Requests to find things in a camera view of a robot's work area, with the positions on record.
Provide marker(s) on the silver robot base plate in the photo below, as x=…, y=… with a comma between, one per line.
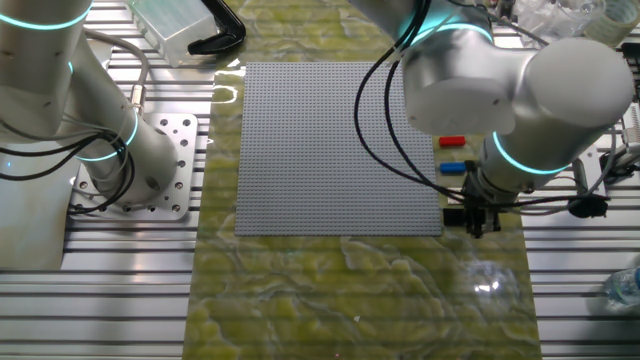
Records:
x=190, y=150

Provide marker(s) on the grey depth camera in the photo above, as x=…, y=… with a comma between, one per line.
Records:
x=635, y=130

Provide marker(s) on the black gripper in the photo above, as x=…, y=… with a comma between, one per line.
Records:
x=480, y=195

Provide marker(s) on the large grey Lego baseplate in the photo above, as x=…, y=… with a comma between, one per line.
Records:
x=300, y=150

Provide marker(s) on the black keyboard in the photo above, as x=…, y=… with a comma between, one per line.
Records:
x=632, y=47

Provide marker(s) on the black Lego plate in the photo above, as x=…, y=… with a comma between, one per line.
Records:
x=452, y=216

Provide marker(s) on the clear water bottle blue cap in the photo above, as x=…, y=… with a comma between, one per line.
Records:
x=625, y=287

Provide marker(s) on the green marble pattern mat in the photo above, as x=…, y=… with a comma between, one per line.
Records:
x=350, y=300

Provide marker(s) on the clear plastic cup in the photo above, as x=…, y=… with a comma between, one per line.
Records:
x=550, y=20

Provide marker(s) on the red Lego brick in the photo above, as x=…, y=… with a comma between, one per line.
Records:
x=452, y=141

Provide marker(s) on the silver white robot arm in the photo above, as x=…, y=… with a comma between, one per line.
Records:
x=575, y=90

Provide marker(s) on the blue Lego brick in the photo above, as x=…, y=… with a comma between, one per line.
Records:
x=453, y=168

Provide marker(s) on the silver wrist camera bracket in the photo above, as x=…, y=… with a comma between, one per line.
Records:
x=580, y=175

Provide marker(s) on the clear tape roll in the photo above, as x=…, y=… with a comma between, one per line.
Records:
x=615, y=22

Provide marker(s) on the black C-clamp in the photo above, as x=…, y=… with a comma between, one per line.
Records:
x=225, y=35

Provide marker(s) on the metal camera mount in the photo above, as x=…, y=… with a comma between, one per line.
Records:
x=620, y=162

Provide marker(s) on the translucent plastic box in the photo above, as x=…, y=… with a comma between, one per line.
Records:
x=170, y=30

